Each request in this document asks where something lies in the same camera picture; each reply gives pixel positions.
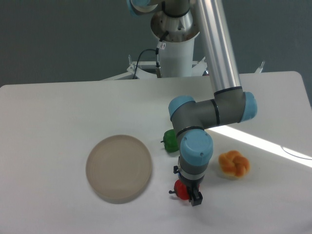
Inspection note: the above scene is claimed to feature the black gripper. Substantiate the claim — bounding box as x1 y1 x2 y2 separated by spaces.
173 165 205 206

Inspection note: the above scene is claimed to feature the red bell pepper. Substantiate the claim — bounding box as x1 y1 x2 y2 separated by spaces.
169 179 189 200

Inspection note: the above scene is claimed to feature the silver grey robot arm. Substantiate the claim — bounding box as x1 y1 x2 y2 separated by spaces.
127 0 257 206

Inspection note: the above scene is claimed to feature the green bell pepper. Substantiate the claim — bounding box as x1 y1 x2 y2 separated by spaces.
161 129 179 153

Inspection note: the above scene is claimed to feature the knotted bread roll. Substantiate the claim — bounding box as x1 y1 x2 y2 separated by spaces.
218 150 251 178

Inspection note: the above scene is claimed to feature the beige round plate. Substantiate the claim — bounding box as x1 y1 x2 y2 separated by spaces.
85 135 152 204

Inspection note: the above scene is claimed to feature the black cable with connector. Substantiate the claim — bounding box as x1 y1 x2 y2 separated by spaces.
133 29 170 79

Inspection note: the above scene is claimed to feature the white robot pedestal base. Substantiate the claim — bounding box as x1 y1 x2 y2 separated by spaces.
101 12 265 81

